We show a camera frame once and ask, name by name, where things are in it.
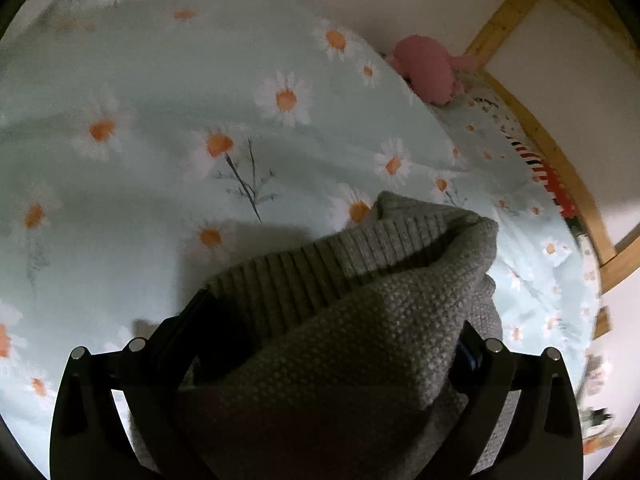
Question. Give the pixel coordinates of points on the striped red cloth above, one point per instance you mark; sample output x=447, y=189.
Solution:
x=547, y=180

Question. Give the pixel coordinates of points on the pink plush toy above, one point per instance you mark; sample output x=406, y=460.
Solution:
x=430, y=70

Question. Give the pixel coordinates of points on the small daisy bed sheet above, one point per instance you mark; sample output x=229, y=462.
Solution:
x=530, y=260

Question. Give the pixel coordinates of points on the daisy print duvet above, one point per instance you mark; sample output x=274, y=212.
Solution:
x=175, y=135

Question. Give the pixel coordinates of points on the wooden bed frame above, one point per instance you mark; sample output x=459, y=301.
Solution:
x=545, y=135

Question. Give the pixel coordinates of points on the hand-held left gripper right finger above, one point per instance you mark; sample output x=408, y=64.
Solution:
x=470, y=355

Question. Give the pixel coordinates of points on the grey knit sweater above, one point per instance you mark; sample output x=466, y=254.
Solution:
x=350, y=340

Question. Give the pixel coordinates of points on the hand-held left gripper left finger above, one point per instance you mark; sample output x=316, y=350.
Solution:
x=172, y=332

